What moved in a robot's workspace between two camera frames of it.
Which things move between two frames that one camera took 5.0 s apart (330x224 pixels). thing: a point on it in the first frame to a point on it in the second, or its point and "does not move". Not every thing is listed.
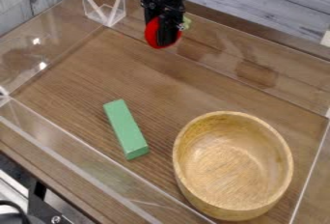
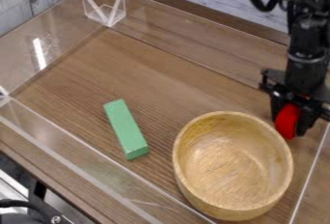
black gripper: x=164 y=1 to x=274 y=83
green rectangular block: x=125 y=128 does not move
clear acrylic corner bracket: x=105 y=14 does not move
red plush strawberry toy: x=151 y=34 to x=286 y=120
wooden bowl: x=232 y=164 does not move
